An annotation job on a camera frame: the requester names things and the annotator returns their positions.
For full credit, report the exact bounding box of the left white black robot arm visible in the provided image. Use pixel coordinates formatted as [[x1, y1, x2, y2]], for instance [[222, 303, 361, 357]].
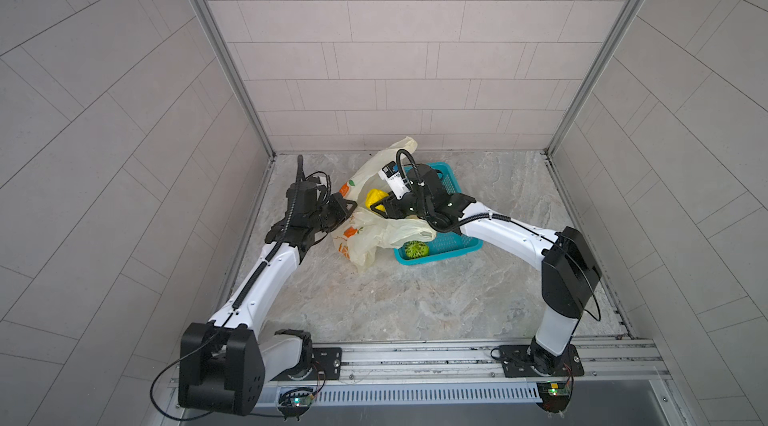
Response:
[[178, 171, 357, 416]]

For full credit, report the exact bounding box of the yellow toy fruit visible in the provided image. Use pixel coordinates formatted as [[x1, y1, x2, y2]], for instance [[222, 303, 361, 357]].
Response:
[[365, 188, 389, 209]]

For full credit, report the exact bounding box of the cream plastic bag fruit print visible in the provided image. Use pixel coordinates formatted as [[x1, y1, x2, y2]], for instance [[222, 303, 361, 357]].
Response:
[[331, 136, 437, 273]]

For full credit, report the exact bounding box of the aluminium mounting rail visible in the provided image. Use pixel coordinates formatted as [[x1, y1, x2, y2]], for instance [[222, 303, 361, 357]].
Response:
[[170, 338, 670, 388]]

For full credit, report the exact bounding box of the white vent grille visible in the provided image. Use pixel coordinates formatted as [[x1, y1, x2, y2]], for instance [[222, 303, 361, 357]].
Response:
[[311, 383, 542, 407]]

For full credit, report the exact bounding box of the green toy fruit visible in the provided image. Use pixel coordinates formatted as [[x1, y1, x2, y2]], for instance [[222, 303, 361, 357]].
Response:
[[403, 241, 429, 260]]

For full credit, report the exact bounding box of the left black cable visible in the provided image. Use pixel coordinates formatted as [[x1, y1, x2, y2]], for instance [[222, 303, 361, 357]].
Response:
[[149, 154, 334, 422]]

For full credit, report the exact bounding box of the teal plastic basket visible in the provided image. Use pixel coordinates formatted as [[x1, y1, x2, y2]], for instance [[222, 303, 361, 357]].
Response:
[[394, 162, 483, 266]]

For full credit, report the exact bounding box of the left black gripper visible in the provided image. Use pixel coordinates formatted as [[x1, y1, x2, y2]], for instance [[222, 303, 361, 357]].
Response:
[[303, 193, 357, 235]]

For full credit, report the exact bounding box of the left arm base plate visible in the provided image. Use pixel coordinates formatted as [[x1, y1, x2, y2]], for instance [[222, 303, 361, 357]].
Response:
[[299, 347, 343, 381]]

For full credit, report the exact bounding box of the circuit board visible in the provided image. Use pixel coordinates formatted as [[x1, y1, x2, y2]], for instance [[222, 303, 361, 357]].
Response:
[[536, 382, 572, 413], [277, 387, 316, 420]]

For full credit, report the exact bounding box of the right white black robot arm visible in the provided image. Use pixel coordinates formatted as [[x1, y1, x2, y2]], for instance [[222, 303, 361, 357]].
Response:
[[372, 161, 601, 376]]

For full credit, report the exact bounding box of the right circuit board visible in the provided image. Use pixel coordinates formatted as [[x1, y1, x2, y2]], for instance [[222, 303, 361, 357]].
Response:
[[536, 382, 572, 413]]

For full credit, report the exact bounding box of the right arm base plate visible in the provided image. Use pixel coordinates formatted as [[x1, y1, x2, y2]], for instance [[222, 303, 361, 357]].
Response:
[[490, 344, 585, 378]]

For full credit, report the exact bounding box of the left circuit board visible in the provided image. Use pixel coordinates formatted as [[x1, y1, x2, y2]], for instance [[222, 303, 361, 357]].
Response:
[[277, 387, 316, 420]]

